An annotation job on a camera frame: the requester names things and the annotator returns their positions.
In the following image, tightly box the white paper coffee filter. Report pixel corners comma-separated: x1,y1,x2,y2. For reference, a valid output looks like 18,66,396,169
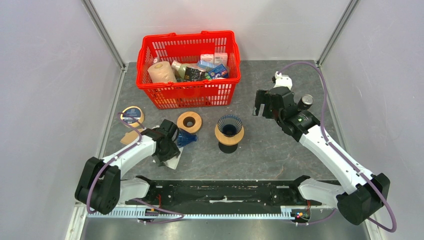
152,153,182,170

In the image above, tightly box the blue ribbed dripper cone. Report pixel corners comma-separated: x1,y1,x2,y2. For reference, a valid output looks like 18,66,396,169
217,114,243,137
176,128,198,148

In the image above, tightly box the wooden dripper holder ring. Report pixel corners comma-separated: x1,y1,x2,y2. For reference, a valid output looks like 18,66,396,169
214,123,245,147

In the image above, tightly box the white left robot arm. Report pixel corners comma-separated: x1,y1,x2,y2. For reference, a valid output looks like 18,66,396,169
74,119,183,215

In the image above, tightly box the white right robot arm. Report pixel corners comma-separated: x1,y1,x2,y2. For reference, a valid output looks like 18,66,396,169
253,86,391,225

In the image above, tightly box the black yellow drink can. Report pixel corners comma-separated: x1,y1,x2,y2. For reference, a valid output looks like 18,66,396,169
297,94,314,111

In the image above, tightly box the brown cardboard piece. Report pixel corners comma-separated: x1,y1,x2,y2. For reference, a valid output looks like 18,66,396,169
120,129,140,145

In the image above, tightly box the blue toothpaste box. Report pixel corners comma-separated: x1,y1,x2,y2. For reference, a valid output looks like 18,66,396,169
208,64,229,79

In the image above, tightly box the white red carton box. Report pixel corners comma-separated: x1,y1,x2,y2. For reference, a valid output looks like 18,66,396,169
213,52,228,66

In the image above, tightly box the white pink small box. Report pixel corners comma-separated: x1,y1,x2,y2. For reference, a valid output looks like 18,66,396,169
200,53,215,64

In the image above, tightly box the light blue small box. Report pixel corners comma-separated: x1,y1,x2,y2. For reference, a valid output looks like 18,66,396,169
196,60,217,72

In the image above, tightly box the beige paper roll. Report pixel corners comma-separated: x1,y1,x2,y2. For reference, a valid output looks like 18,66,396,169
147,61,177,84

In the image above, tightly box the green glass bottle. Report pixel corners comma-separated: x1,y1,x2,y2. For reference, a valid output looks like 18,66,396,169
171,60,202,82

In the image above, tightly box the red plastic shopping basket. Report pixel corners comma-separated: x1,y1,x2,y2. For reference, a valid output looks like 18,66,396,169
135,30,241,109

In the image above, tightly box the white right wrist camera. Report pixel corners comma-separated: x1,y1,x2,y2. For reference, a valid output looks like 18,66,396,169
272,71,293,90

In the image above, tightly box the slotted aluminium cable rail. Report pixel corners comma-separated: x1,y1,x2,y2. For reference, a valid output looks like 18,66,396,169
87,205,305,221

